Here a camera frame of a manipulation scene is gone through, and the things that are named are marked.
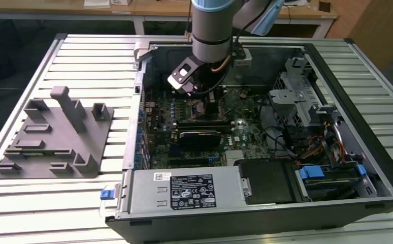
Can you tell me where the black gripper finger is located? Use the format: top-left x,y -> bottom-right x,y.
203,88 -> 223,119

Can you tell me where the metal locking lever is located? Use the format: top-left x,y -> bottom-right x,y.
225,102 -> 243,115

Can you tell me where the CPU socket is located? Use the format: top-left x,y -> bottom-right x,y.
189,100 -> 225,120

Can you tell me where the black RAM slots row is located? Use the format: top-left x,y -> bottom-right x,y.
176,121 -> 235,134
172,85 -> 227,100

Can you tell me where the black graphics card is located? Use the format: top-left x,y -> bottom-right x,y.
177,131 -> 223,149

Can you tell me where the green motherboard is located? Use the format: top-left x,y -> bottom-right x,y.
141,87 -> 285,170

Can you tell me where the white finned heatsink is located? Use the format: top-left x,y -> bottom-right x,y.
225,149 -> 244,166

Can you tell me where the black expansion slot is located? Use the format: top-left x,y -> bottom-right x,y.
168,158 -> 208,167

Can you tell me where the grey case hinge latch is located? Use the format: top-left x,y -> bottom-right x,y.
132,42 -> 149,69

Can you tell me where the silver drive cage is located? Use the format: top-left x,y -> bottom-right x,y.
265,57 -> 341,129

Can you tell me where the silver power supply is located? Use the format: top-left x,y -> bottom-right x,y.
115,167 -> 252,219

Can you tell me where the hard disk in blue carrier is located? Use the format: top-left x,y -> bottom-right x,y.
296,164 -> 368,201

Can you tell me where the wooden desk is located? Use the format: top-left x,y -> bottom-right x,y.
0,0 -> 340,39

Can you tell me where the black open PC case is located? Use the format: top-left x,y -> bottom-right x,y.
104,40 -> 393,244

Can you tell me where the white paper sheet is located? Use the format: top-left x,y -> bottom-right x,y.
83,0 -> 111,7

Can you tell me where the grey parts rack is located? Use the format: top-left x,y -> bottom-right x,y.
0,85 -> 116,180

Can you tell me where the wooden cabinet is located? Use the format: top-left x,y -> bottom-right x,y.
326,0 -> 393,72

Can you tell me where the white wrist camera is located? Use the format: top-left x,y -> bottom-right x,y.
168,56 -> 205,97

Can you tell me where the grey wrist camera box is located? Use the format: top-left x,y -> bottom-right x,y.
232,47 -> 252,67

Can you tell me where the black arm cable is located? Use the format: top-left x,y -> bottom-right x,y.
195,0 -> 278,95

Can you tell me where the black wire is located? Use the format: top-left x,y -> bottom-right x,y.
262,126 -> 293,158

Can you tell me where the red wire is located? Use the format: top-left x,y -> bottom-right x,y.
308,136 -> 348,163

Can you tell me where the orange yellow wire bundle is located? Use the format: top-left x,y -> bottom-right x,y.
298,146 -> 324,162

